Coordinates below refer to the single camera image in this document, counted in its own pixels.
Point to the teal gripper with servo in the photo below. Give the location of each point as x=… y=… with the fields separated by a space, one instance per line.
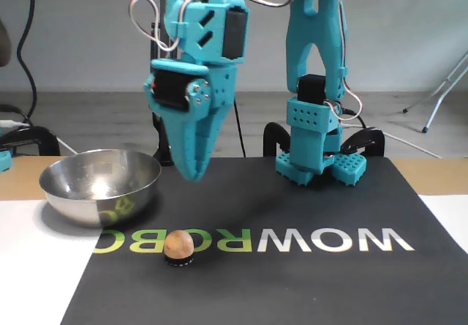
x=216 y=99

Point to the orange ball with black base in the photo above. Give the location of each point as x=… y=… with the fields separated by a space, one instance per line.
x=179 y=246

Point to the white sheet under mat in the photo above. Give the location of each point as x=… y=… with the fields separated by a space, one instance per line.
x=29 y=266

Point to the black table clamp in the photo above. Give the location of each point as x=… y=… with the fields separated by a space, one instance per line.
x=365 y=136
x=271 y=138

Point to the white metal rack legs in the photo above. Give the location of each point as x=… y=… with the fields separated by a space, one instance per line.
x=433 y=114

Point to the black WOWROBO mat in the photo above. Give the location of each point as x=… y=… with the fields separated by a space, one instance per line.
x=256 y=295

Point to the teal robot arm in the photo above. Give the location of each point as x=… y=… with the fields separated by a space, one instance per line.
x=296 y=58

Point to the metal bowl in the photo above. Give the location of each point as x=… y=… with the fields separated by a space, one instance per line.
x=98 y=208

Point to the person forearm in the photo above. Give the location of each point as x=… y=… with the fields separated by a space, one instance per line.
x=4 y=47

